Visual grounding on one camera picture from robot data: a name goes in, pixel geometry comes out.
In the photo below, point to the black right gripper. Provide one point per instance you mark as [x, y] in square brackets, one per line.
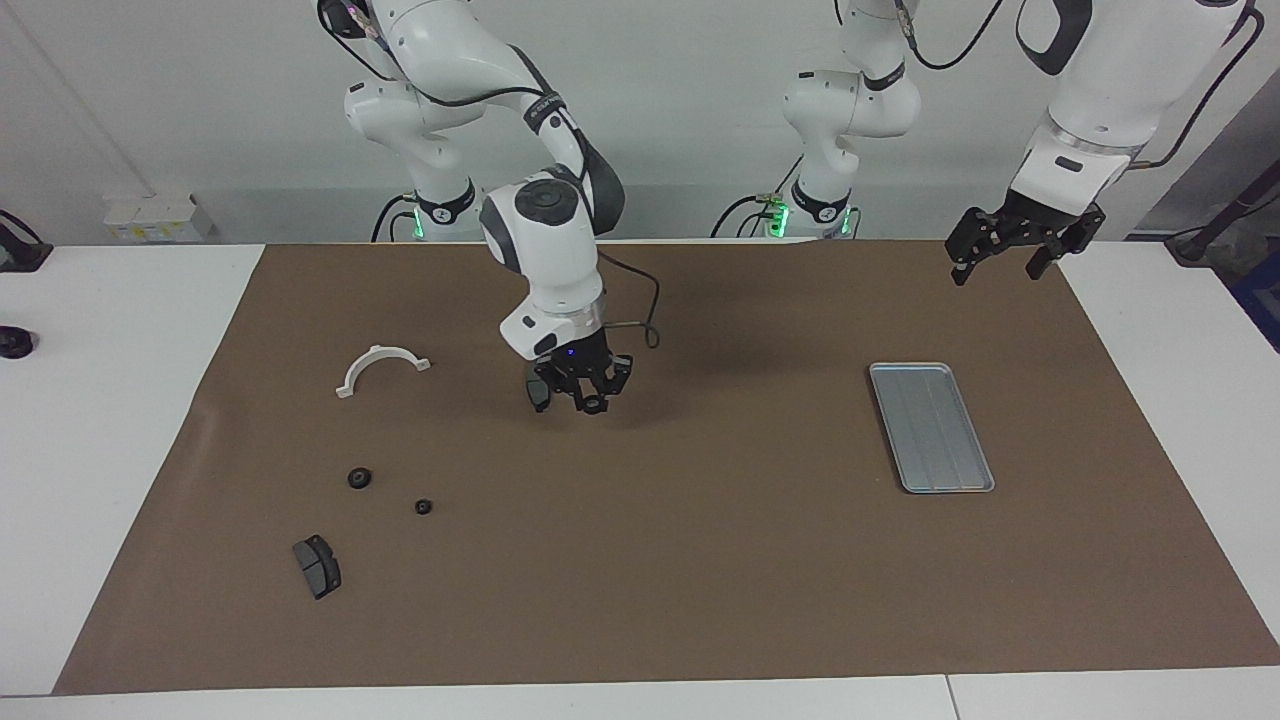
[578, 360]

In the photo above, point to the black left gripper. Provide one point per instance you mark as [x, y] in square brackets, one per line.
[1045, 218]

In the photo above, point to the large black bearing gear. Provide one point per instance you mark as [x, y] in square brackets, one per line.
[353, 483]
[595, 407]

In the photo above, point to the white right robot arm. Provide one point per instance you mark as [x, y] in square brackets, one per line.
[545, 250]

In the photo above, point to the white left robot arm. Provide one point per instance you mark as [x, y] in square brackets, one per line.
[1100, 80]

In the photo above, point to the silver metal tray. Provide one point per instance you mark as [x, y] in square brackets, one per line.
[930, 430]

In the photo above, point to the long dark brake pad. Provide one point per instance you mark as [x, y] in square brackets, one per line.
[535, 388]

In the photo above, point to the black pole stand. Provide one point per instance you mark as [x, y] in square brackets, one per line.
[1220, 215]

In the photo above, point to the brown table mat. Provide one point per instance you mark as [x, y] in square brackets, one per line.
[700, 560]

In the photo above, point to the blue box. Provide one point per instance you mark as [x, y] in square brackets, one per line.
[1262, 300]

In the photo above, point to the short dark brake pad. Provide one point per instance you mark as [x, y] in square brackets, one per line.
[318, 570]

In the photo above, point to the black round knob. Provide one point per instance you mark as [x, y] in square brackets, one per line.
[15, 343]

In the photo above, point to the black clamp stand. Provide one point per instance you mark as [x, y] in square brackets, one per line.
[20, 250]

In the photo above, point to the white curved plastic bracket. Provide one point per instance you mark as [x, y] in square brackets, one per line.
[362, 362]

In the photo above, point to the white wall socket box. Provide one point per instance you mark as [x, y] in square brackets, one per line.
[155, 220]

